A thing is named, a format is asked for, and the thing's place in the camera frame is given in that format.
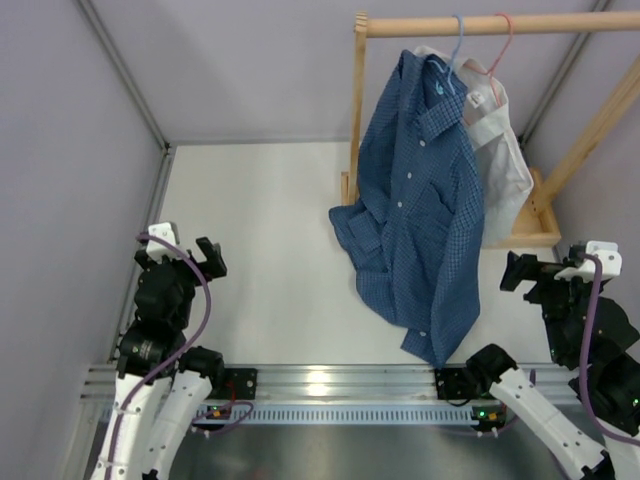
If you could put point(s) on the pink wire hanger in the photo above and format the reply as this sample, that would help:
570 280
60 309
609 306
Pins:
500 55

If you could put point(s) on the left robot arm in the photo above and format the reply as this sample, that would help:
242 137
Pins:
161 375

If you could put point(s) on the wooden clothes rack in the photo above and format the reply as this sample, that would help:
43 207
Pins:
536 225

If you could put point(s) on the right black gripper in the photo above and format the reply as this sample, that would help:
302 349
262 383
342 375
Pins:
527 267

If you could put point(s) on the blue checkered shirt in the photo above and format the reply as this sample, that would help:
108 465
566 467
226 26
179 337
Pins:
414 234

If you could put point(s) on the corner aluminium post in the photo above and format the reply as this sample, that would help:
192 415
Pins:
104 37
561 75

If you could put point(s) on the white shirt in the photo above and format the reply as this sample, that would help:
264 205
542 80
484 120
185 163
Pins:
507 181

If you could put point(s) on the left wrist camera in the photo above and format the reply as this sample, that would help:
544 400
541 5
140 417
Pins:
164 241

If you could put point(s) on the perforated cable duct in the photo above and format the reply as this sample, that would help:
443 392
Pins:
447 415

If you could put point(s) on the aluminium mounting rail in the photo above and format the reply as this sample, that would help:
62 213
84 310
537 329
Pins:
337 383

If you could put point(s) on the left corner aluminium post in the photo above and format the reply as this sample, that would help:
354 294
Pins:
104 37

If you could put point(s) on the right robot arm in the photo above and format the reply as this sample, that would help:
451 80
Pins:
587 334

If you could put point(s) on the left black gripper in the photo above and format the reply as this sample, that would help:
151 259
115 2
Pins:
213 266

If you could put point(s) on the right corner aluminium post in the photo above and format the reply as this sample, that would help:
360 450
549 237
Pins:
561 75

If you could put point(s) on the blue wire hanger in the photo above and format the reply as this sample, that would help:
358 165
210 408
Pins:
452 55

